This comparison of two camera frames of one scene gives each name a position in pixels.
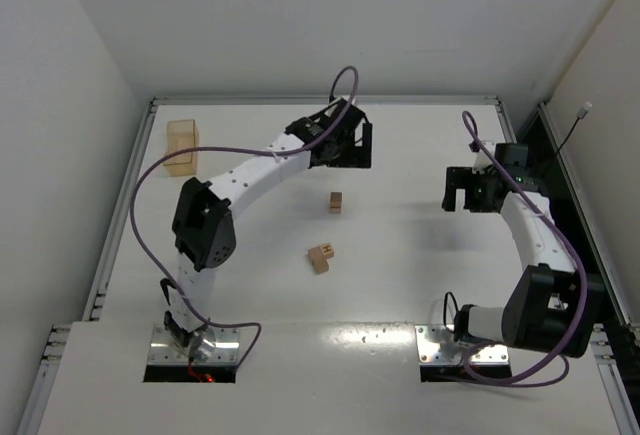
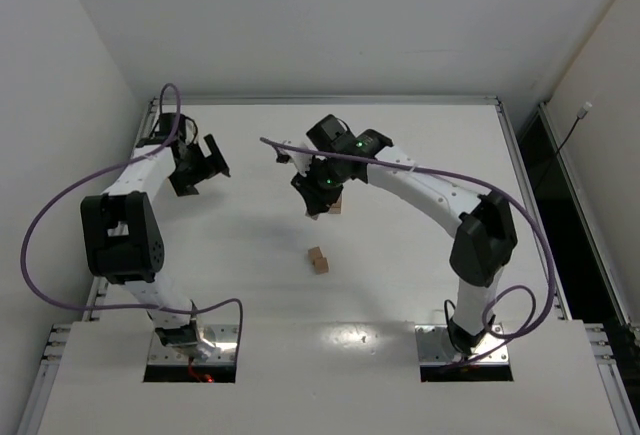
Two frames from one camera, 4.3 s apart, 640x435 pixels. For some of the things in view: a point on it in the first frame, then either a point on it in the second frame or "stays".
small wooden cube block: x=335 y=208 stays
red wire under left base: x=202 y=378 stays
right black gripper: x=458 y=178 → x=314 y=192
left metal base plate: x=164 y=349 stays
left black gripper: x=365 y=142 → x=201 y=167
